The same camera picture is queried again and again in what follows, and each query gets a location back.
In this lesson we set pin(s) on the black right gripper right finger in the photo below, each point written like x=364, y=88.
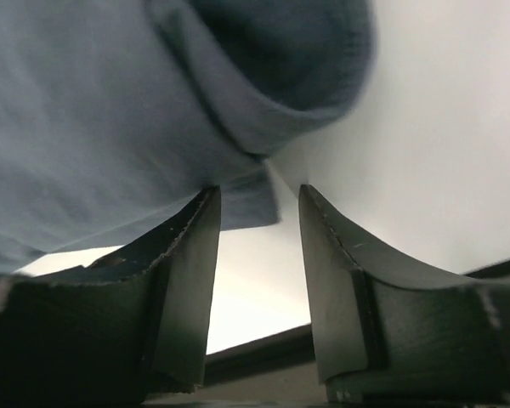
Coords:
x=390, y=329

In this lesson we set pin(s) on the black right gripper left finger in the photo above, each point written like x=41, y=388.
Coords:
x=132, y=324

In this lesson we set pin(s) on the grey blue t shirt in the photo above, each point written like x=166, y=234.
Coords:
x=114, y=114

